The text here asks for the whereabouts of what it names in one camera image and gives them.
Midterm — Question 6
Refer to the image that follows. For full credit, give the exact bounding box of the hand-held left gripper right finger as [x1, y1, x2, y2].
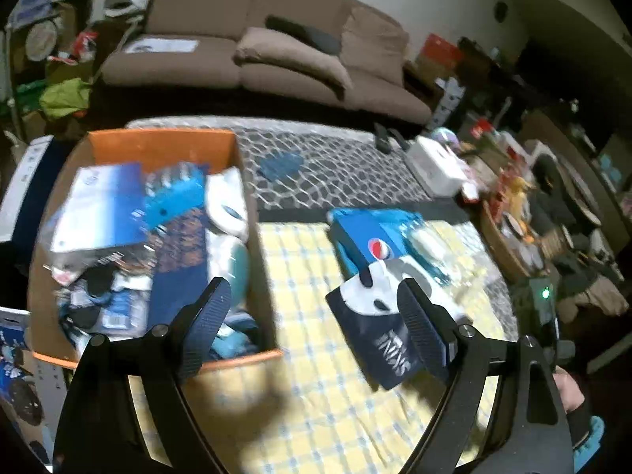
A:
[396, 278, 576, 474]

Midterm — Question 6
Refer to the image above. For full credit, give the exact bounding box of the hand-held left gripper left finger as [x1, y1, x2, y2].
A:
[52, 276, 233, 474]

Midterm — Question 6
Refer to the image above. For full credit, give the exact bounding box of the navy white printed pouch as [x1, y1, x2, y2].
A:
[326, 257, 470, 391]

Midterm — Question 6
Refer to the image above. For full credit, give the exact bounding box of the navy orange printed packet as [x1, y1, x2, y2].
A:
[148, 207, 208, 327]

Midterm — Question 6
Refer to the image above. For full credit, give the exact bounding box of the blue toothed plastic tray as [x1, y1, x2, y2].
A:
[143, 163, 205, 228]

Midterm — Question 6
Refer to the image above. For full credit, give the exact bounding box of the white blue packet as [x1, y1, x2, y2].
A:
[52, 163, 149, 267]

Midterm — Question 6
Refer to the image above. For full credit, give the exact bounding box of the orange cardboard box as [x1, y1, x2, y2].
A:
[27, 128, 284, 371]

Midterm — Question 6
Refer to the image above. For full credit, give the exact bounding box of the person's right forearm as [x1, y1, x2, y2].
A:
[565, 404, 606, 466]

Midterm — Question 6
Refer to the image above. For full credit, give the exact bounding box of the person's right hand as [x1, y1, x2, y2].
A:
[553, 371, 588, 414]

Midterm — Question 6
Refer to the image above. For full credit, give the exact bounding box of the white teal round case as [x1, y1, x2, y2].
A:
[217, 237, 252, 307]

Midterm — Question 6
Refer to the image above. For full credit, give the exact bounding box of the clear plastic wrap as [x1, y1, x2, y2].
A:
[410, 220, 499, 307]

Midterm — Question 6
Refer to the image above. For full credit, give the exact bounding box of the yellow checked cloth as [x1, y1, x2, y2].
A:
[128, 220, 519, 474]

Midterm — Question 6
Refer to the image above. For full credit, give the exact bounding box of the yellow toy figure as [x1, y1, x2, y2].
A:
[501, 178, 536, 213]

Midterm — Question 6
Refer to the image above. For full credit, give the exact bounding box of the dark packet with barcode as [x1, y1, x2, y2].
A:
[59, 267, 149, 346]

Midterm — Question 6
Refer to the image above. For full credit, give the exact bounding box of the white oval pouch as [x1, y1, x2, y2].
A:
[205, 170, 250, 240]

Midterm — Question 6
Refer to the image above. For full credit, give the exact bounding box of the teal plastic bag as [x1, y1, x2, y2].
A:
[328, 206, 426, 280]

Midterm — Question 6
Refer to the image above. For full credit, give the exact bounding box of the open grey cardboard box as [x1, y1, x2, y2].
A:
[0, 307, 75, 465]

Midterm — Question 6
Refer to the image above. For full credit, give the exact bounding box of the white rectangular box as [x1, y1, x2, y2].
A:
[404, 137, 470, 197]

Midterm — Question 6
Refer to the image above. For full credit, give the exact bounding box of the grey patterned mat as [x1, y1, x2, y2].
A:
[123, 116, 475, 225]

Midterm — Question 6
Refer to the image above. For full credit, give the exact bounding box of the pastel ball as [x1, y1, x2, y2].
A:
[432, 127, 460, 149]

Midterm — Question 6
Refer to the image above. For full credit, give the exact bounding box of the black round lid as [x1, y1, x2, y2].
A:
[10, 380, 44, 425]

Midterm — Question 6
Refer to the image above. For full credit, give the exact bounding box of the blue white can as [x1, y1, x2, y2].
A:
[0, 326, 28, 376]

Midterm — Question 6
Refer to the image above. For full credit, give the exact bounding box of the white cardboard box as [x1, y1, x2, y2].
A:
[429, 79, 465, 129]

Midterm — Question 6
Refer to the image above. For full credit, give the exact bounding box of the long blue white box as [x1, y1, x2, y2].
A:
[0, 134, 70, 243]

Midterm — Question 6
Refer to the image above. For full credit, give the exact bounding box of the brown sofa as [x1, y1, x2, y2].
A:
[99, 0, 433, 124]

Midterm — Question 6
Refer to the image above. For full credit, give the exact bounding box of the green bag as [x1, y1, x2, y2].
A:
[38, 78, 92, 118]

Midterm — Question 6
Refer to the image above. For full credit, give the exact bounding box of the red box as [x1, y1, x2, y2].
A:
[422, 34, 462, 67]

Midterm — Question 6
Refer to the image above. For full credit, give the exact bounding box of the white paper sheet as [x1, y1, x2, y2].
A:
[122, 37, 198, 55]

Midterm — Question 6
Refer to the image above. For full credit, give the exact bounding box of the brown cushion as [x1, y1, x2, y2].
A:
[233, 27, 354, 92]

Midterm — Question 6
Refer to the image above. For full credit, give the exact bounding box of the dark flat cushion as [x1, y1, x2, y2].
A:
[265, 15, 342, 55]

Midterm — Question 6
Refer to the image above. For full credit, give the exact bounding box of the white pole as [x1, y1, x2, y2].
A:
[5, 30, 23, 144]

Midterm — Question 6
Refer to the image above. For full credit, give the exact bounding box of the red white toy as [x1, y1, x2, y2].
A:
[49, 30, 100, 65]

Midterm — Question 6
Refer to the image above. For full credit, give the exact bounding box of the round white plate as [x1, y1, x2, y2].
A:
[26, 19, 56, 60]

